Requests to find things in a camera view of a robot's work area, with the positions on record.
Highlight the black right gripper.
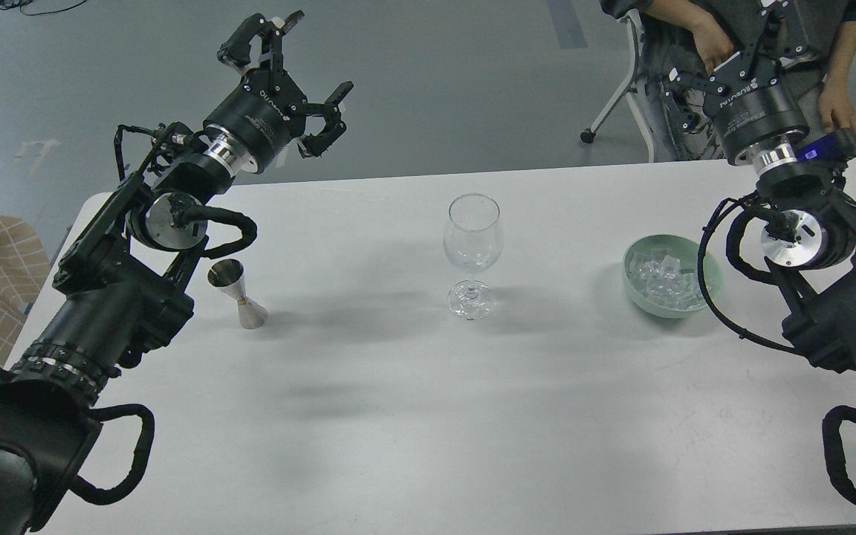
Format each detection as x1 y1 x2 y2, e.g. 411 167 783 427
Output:
664 1 821 166

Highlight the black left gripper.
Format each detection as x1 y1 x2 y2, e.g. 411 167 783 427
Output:
203 10 354 174

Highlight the steel cocktail jigger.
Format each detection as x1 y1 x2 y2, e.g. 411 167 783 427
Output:
207 259 268 331

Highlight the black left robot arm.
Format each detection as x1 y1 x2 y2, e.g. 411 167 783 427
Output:
0 10 353 534

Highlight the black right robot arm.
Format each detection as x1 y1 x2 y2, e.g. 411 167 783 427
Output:
669 1 856 505

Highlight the green bowl of ice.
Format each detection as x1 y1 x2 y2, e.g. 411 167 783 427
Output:
620 234 726 320

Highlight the clear wine glass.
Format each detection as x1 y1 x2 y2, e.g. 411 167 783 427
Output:
443 192 504 320

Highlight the person's right hand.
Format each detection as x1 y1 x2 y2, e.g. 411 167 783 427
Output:
690 19 736 76

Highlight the person's left hand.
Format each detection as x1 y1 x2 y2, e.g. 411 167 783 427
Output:
818 77 856 140

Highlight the person in grey clothes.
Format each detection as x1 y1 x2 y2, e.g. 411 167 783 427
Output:
600 0 856 161

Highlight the white office chair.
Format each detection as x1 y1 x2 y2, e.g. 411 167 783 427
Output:
580 9 662 163

